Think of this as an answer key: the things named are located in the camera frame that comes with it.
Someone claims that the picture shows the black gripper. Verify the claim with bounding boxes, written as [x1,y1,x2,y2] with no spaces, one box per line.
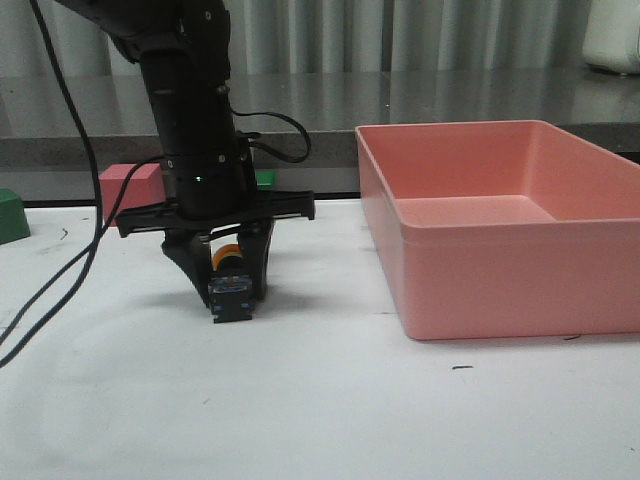
[115,149,315,308]

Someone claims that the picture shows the yellow push button switch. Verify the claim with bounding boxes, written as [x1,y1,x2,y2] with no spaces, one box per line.
[208,244,252,323]

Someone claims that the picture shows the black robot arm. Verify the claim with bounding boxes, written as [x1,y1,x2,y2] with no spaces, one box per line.
[68,1,315,322]

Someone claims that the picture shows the green cube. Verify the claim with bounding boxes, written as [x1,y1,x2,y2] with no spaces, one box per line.
[255,170,276,190]

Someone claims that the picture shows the pink cube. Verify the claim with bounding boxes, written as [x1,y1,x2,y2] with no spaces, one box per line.
[99,163,166,220]

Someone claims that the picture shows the grey counter shelf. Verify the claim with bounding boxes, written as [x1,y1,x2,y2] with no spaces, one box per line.
[1,67,639,205]

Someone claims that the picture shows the green block at left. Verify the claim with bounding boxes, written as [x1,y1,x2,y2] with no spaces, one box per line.
[0,188,31,245]

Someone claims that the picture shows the grey curtain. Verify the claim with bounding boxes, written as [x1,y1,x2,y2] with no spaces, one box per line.
[1,1,590,78]

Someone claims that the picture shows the pink plastic bin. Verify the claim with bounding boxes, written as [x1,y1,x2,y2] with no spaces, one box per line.
[356,120,639,340]

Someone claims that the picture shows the white appliance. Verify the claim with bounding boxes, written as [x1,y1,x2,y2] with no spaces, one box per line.
[582,0,639,74]

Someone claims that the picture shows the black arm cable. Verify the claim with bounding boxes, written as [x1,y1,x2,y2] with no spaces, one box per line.
[0,0,312,369]

